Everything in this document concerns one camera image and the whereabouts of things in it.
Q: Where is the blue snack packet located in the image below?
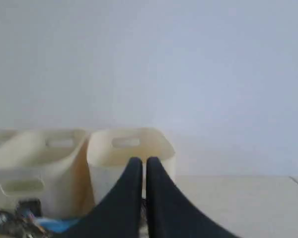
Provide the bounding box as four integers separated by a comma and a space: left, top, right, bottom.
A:
34, 218, 79, 233

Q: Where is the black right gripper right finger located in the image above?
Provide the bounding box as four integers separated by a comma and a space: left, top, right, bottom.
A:
146, 157, 237, 238

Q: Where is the cream bin square mark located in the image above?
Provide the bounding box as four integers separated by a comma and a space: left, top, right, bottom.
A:
0, 129, 90, 219

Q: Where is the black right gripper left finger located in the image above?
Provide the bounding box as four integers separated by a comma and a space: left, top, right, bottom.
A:
55, 157, 143, 238

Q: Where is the silver blue milk carton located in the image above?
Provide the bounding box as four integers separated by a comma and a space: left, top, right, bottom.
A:
0, 209, 54, 238

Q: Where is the cream bin circle mark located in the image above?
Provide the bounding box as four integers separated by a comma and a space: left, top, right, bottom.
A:
87, 127, 176, 204

